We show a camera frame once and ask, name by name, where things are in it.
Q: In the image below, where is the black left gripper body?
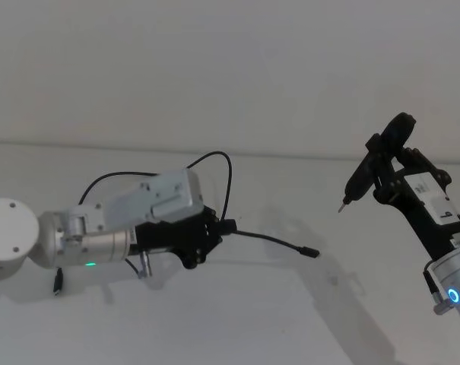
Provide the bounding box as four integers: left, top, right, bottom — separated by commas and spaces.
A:
132, 207, 212, 264

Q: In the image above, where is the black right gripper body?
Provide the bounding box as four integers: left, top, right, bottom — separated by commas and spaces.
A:
373, 170, 460, 264

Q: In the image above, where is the black corded tool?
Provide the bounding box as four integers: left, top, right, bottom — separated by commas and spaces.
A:
338, 112, 419, 214

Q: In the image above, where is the black cable with plug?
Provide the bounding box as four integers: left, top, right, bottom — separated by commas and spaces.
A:
231, 227, 322, 259

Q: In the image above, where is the white table cloth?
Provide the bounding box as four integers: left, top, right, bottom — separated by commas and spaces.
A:
0, 139, 460, 365

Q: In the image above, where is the thin dark wrist cable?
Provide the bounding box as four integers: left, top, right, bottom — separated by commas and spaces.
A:
78, 151, 233, 225

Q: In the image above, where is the small black cable plug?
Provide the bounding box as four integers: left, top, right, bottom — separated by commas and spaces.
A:
52, 267, 65, 297

